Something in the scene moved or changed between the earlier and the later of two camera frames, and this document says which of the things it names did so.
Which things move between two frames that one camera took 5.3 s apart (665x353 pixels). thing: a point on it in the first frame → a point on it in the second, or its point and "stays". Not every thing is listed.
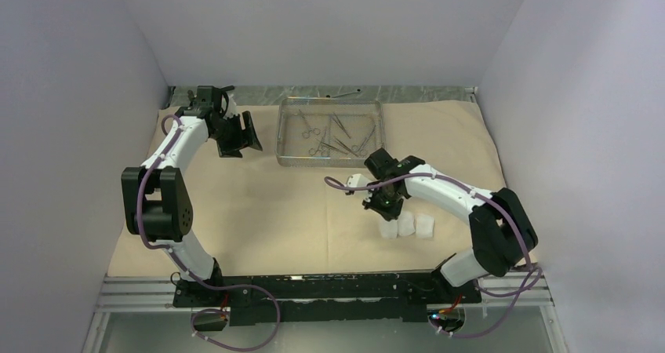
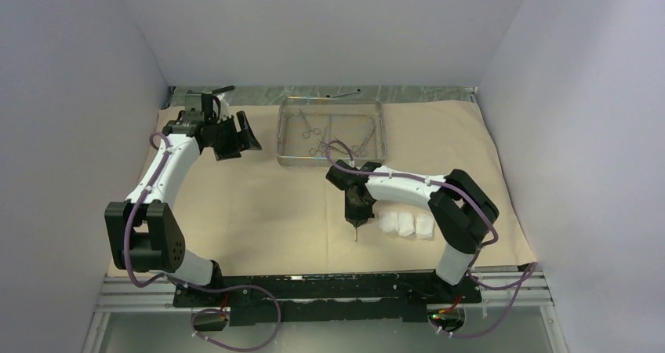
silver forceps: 346,147 stays
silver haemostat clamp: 359,149 stays
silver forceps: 336,149 stays
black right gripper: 371,202 → 357,217
